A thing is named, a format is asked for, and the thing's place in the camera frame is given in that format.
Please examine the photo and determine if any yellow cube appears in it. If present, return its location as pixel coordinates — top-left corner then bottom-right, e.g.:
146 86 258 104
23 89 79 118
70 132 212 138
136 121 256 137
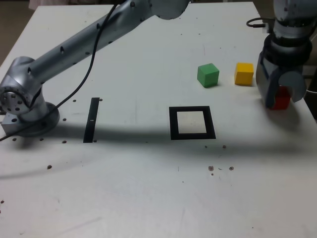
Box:
234 62 255 86

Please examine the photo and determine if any green cube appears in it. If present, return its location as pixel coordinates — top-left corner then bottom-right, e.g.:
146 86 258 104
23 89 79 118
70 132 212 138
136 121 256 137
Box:
197 63 220 88

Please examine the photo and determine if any long black cable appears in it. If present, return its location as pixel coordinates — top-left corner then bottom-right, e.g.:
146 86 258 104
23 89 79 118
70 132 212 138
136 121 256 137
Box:
0 0 124 142

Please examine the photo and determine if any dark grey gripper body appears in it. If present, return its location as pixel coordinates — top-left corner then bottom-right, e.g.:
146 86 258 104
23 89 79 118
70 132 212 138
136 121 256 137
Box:
272 63 304 74

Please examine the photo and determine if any black tape square outline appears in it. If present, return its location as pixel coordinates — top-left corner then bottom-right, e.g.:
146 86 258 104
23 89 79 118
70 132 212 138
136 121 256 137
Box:
168 106 216 141

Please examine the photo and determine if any black tape strip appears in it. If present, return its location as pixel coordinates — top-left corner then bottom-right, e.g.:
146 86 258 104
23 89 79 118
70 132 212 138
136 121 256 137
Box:
83 97 100 144

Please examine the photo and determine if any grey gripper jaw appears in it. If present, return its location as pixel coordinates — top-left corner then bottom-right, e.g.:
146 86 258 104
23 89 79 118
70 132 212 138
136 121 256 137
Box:
278 69 307 103
256 53 283 109

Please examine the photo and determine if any short black looped cable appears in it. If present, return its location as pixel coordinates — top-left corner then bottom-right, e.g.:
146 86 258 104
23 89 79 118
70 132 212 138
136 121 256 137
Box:
246 17 274 29

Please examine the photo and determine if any red cube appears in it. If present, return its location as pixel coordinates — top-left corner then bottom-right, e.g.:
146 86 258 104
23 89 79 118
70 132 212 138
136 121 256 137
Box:
269 85 291 110

